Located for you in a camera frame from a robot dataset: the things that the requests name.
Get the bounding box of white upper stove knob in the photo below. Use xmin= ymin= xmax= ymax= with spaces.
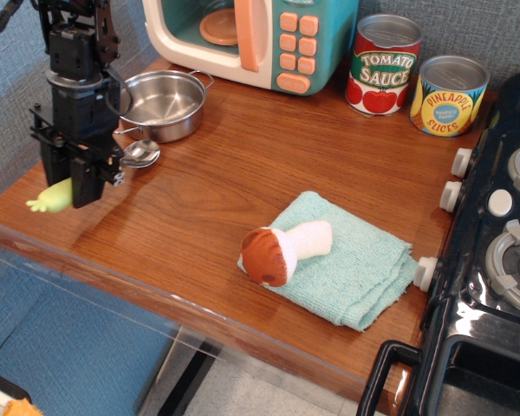
xmin=451 ymin=147 xmax=472 ymax=179

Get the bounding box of orange plush object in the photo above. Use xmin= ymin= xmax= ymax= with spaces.
xmin=2 ymin=399 xmax=43 ymax=416

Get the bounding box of teal toy microwave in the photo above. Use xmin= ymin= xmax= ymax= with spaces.
xmin=143 ymin=0 xmax=359 ymax=96

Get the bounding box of tomato sauce can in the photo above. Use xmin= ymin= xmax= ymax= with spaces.
xmin=346 ymin=14 xmax=423 ymax=115

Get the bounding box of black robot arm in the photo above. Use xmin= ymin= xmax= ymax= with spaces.
xmin=31 ymin=1 xmax=132 ymax=208

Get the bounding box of small steel pot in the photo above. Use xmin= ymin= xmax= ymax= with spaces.
xmin=115 ymin=69 xmax=214 ymax=144

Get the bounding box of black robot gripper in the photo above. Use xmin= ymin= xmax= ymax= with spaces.
xmin=31 ymin=71 xmax=124 ymax=208

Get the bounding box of black tray corner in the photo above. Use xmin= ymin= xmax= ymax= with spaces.
xmin=0 ymin=367 xmax=32 ymax=416

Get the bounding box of pineapple slices can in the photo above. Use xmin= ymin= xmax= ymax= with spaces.
xmin=410 ymin=55 xmax=490 ymax=138

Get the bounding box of white stove knob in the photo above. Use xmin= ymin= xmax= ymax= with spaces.
xmin=413 ymin=257 xmax=438 ymax=292
xmin=451 ymin=147 xmax=472 ymax=179
xmin=439 ymin=181 xmax=462 ymax=213

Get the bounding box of light teal folded cloth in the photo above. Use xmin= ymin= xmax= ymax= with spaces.
xmin=261 ymin=191 xmax=417 ymax=331

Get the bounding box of white lower stove knob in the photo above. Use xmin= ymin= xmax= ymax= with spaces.
xmin=413 ymin=257 xmax=438 ymax=292

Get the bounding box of plush toy mushroom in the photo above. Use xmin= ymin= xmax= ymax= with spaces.
xmin=240 ymin=220 xmax=333 ymax=287

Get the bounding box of spoon with green handle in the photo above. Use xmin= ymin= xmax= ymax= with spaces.
xmin=25 ymin=140 xmax=160 ymax=213

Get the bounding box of white middle stove knob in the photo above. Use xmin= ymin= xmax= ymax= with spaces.
xmin=439 ymin=181 xmax=462 ymax=213

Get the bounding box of black toy stove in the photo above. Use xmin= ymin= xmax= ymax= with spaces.
xmin=358 ymin=74 xmax=520 ymax=415

